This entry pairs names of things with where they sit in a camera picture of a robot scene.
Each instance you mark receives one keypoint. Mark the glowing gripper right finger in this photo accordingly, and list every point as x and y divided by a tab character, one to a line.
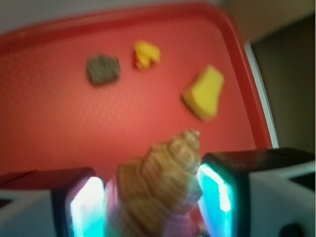
259	193

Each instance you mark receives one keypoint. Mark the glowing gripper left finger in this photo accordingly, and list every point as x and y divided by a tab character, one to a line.
52	203

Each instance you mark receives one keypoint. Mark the brown striped conch shell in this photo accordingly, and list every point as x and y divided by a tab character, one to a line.
153	195

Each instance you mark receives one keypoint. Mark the red plastic tray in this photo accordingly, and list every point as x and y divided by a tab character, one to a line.
52	116

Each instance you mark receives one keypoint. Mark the yellow sponge with dark pad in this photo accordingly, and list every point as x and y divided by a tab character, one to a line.
202	96

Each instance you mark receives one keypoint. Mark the dark grey rock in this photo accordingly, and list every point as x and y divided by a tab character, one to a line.
102	69

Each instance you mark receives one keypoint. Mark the yellow rubber duck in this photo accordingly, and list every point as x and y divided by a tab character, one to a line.
145	54

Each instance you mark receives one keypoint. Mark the brown cardboard panel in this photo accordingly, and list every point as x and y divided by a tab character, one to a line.
257	19

